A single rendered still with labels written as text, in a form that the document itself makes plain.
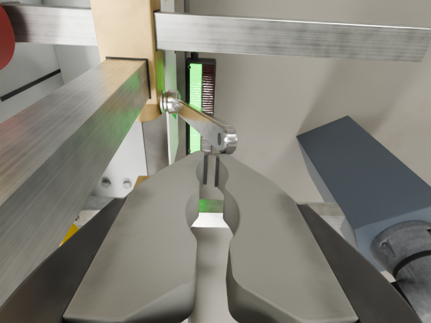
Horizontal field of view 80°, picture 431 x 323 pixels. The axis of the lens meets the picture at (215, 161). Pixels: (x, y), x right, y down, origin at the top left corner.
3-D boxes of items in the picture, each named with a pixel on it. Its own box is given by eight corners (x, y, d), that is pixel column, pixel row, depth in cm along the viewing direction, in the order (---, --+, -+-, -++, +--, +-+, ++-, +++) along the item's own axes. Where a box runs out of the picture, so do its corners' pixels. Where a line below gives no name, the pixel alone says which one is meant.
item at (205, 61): (217, 20, 41) (218, 23, 37) (211, 144, 53) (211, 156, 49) (185, 19, 41) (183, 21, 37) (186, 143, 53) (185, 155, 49)
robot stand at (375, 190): (347, 115, 120) (447, 200, 70) (356, 156, 133) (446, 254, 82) (295, 136, 126) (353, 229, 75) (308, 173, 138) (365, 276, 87)
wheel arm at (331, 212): (335, 198, 42) (347, 216, 38) (329, 213, 43) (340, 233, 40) (57, 190, 40) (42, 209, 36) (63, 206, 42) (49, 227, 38)
